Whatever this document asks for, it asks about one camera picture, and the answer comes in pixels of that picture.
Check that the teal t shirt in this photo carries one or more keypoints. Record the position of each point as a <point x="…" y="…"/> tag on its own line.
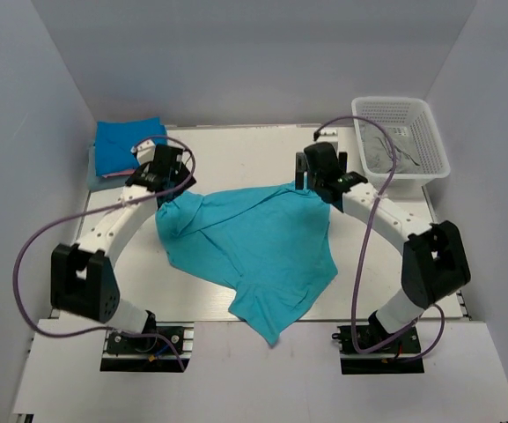
<point x="268" y="244"/>

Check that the white plastic basket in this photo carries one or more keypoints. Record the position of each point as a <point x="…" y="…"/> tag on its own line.
<point x="411" y="114"/>

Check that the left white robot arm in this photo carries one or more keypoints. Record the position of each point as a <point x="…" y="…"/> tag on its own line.
<point x="82" y="274"/>

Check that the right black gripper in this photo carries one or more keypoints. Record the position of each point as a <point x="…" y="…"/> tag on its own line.
<point x="302" y="166"/>

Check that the grey t shirt in basket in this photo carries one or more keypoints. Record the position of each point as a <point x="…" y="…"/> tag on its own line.
<point x="379" y="154"/>

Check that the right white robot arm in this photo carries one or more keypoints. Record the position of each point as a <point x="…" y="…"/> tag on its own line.
<point x="433" y="259"/>

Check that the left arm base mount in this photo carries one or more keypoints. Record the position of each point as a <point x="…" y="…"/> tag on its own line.
<point x="169" y="353"/>

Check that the folded light blue t shirt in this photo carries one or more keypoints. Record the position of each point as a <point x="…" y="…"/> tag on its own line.
<point x="98" y="183"/>

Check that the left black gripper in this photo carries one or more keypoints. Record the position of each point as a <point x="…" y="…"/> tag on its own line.
<point x="188" y="181"/>

